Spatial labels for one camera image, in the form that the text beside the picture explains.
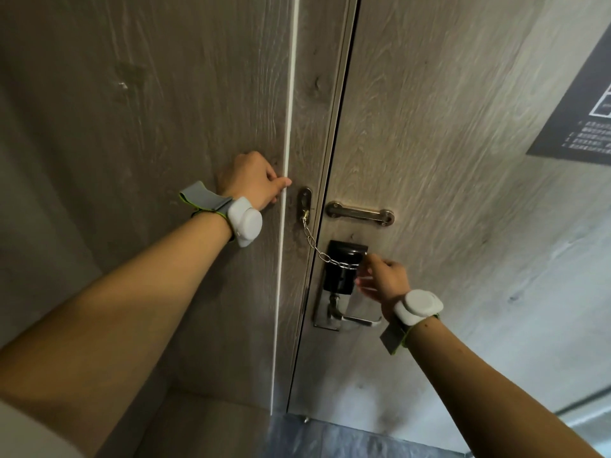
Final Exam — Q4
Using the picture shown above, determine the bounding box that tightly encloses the metal chain anchor plate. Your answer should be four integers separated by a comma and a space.
298, 186, 313, 225

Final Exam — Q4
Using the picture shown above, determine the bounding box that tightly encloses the black electronic lock housing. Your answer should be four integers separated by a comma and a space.
323, 239, 369, 295

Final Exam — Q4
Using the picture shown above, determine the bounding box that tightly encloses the person's right forearm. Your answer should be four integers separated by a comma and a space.
405, 318, 606, 458

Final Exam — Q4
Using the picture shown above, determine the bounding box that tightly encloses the person's left hand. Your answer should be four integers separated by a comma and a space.
217, 151, 292, 211

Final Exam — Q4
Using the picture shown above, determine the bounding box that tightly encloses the person's right hand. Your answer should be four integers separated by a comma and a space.
356, 254, 412, 323

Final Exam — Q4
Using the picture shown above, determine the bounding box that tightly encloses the grey wooden door frame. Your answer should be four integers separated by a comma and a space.
273, 0, 360, 416

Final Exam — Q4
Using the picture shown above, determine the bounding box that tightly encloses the grey wooden door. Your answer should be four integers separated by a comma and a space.
286, 0, 611, 458

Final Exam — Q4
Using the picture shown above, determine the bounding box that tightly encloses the white shirt sleeve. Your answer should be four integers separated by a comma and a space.
0, 411, 88, 458

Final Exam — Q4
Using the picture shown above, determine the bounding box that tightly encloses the silver lock back plate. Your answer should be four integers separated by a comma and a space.
313, 287, 353, 331

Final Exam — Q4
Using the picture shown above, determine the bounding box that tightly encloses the white trim strip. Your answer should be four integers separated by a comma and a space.
270, 0, 300, 416

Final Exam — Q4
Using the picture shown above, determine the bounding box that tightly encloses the silver door lever handle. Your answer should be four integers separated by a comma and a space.
328, 300, 383, 329

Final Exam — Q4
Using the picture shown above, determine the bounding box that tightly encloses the dark door sign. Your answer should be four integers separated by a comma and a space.
526, 23, 611, 166

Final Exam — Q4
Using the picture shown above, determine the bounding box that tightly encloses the silver door security chain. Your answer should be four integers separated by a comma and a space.
300, 211, 369, 272

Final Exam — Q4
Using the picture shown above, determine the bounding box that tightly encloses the metal chain slide track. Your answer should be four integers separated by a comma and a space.
326, 201, 395, 227

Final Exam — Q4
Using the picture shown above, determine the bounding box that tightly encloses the person's left forearm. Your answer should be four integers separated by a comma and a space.
0, 212, 235, 458

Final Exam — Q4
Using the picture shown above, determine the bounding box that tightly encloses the white wrist tracker grey strap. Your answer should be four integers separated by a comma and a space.
379, 289, 445, 356
179, 181, 263, 248

